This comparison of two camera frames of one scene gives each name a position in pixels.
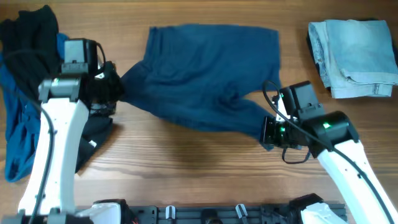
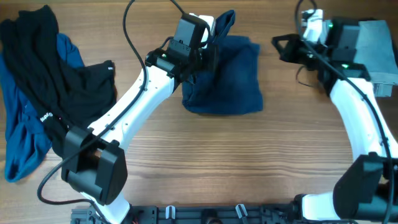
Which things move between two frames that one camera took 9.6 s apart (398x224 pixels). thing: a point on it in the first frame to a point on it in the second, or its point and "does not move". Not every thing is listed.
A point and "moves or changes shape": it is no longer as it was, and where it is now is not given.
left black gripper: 114,84 to 210,59
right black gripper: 267,132 to 299,48
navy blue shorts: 200,74 moves or changes shape
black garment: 30,40 does not move
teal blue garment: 20,114 does not move
